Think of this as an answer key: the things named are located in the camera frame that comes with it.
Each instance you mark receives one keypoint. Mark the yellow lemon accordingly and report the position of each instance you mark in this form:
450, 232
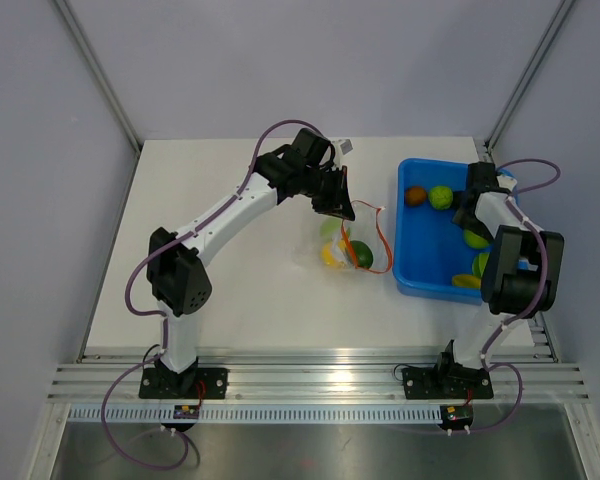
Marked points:
334, 254

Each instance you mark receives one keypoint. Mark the aluminium mounting rail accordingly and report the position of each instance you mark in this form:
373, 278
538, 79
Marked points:
328, 376

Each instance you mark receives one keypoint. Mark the dark green lime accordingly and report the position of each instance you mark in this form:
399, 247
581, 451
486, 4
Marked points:
360, 254

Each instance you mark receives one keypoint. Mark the clear zip bag orange zipper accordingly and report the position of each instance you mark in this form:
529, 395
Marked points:
367, 227

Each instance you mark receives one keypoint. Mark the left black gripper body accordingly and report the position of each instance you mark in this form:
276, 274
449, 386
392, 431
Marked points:
307, 187

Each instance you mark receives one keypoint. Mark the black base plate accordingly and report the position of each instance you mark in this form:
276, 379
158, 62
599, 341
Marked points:
458, 383
205, 383

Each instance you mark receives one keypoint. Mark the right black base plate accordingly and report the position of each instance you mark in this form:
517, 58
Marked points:
458, 383

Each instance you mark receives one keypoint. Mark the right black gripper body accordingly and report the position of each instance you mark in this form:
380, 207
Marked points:
463, 216

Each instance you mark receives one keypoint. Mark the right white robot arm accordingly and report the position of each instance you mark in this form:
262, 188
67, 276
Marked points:
521, 275

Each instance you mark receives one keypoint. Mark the aluminium frame post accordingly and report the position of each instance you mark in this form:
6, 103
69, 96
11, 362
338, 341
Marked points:
89, 57
529, 73

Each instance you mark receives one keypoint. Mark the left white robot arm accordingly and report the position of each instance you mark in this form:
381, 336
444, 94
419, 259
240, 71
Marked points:
177, 270

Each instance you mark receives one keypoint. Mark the bumpy green fruit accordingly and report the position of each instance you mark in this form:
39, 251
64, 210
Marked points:
440, 197

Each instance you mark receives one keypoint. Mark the right aluminium frame post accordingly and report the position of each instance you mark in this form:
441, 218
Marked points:
529, 73

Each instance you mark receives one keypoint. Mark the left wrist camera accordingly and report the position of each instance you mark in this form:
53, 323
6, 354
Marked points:
342, 148

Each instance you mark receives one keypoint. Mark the brown kiwi fruit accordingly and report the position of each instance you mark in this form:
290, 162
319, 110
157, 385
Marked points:
415, 196

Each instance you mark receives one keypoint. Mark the yellow star fruit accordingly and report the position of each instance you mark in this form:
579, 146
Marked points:
467, 281

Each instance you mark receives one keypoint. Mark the left aluminium frame post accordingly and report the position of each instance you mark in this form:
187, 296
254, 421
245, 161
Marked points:
89, 57

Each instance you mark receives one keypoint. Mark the light green apple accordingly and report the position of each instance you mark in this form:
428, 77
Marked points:
475, 241

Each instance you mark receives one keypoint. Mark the blue plastic bin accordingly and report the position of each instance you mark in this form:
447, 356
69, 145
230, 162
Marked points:
429, 248

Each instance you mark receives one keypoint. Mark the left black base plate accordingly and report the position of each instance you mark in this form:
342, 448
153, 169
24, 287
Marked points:
205, 383

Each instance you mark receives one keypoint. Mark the green star fruit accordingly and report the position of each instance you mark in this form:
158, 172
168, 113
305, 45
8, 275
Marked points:
479, 264

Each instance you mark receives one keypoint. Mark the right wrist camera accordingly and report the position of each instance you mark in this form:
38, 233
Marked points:
506, 181

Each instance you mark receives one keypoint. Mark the white slotted cable duct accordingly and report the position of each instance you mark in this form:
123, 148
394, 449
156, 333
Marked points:
259, 414

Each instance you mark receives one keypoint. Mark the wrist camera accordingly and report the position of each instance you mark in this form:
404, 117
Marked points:
342, 148
506, 181

